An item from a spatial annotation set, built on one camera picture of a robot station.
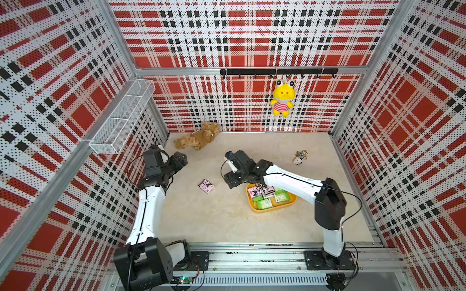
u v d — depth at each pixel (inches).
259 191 34.8
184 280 27.2
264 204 34.5
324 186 19.6
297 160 41.1
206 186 36.8
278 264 29.0
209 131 41.5
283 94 36.1
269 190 34.8
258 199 34.8
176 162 27.9
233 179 29.6
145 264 15.8
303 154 42.9
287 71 35.1
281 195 35.0
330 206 18.6
